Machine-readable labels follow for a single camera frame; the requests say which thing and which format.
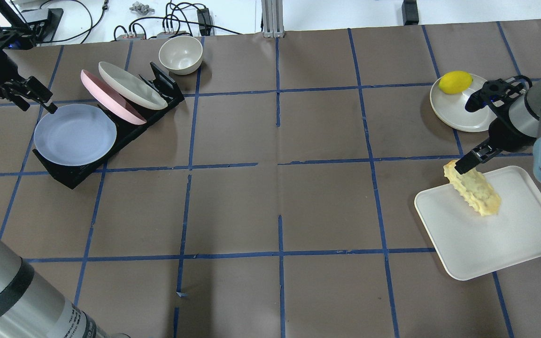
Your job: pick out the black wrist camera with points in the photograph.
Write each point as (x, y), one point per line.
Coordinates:
(16, 39)

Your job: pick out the yellow lemon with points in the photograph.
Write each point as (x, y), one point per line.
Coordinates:
(455, 82)

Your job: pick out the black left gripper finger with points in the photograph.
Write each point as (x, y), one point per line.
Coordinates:
(40, 94)
(18, 97)

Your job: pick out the light blue plate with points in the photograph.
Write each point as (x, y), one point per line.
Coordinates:
(75, 135)

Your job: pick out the white shallow bowl plate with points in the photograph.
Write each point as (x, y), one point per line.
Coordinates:
(450, 108)

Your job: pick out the black power adapter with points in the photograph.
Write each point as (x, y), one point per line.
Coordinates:
(205, 23)

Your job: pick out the black dish rack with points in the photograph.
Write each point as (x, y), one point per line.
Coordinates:
(71, 176)

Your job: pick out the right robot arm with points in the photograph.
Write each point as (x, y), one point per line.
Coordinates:
(516, 104)

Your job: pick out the aluminium frame post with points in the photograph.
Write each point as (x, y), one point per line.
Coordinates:
(272, 18)

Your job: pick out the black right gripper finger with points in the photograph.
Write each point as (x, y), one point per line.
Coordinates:
(498, 93)
(479, 154)

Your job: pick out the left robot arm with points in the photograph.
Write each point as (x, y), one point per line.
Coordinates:
(30, 307)

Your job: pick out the cream deep bowl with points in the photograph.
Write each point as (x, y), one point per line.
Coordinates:
(181, 55)

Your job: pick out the pink plate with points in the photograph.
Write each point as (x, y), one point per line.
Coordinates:
(111, 99)

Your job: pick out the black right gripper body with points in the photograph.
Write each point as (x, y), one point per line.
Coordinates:
(504, 133)

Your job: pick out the yellow bread loaf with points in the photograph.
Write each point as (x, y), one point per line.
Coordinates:
(474, 188)

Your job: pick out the cream white plate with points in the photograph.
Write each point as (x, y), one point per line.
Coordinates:
(131, 87)

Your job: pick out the white rectangular tray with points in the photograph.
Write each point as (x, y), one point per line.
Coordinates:
(470, 245)

